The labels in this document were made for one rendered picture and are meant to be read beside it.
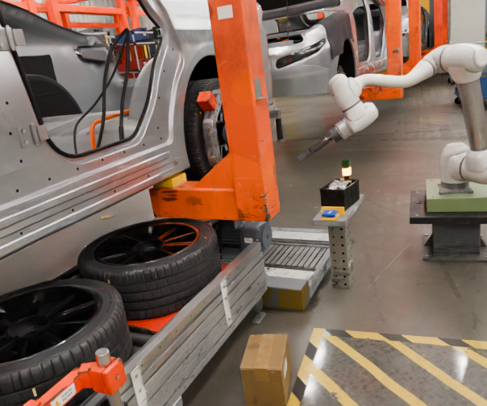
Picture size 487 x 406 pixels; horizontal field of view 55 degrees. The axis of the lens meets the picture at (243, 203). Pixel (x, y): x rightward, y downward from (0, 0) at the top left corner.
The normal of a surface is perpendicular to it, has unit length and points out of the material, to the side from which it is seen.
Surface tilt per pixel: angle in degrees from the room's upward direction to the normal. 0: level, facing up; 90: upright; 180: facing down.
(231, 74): 90
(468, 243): 90
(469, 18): 90
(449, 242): 90
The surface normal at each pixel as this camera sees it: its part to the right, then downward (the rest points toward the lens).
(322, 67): 0.43, 0.23
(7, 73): 0.88, 0.00
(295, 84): 0.00, 0.59
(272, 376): -0.19, 0.32
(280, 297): -0.44, 0.33
